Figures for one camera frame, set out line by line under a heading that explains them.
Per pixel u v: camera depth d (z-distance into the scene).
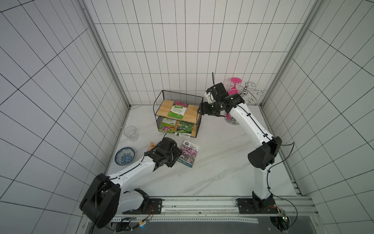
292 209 0.67
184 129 1.03
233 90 1.01
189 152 0.91
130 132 1.00
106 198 0.41
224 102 0.58
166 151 0.65
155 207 0.73
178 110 0.95
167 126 1.04
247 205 0.72
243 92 0.91
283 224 0.66
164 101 1.03
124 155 0.90
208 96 0.76
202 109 0.73
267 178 0.57
